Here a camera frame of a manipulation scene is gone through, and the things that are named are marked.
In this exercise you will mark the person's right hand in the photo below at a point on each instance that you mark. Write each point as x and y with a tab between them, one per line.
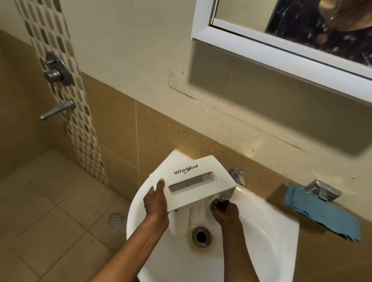
227	215

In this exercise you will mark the person's left hand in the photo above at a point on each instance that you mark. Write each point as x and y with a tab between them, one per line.
157	205

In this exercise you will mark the white detergent drawer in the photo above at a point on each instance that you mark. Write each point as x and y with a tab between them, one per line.
216	172

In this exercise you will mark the person's left forearm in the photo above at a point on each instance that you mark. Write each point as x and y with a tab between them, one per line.
123	260

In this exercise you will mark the person's right forearm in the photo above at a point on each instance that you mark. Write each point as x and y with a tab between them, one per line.
242	269

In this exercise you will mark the chrome sink faucet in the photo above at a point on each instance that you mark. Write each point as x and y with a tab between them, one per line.
238	175

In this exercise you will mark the round metal floor drain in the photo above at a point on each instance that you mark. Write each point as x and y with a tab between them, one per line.
117	220

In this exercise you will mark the white ceramic sink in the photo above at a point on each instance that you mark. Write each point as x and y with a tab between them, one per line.
260	251

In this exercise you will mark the blue cloth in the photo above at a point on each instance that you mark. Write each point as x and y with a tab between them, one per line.
323	212

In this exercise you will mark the chrome shower valve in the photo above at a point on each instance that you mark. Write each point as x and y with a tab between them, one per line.
57	69

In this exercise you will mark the cabinet mirror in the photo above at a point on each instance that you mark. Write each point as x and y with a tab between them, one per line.
248	4

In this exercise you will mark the chrome wall holder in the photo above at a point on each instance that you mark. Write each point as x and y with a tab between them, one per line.
323	190

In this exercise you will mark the chrome wall tap lever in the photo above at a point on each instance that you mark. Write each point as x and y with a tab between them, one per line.
58	110

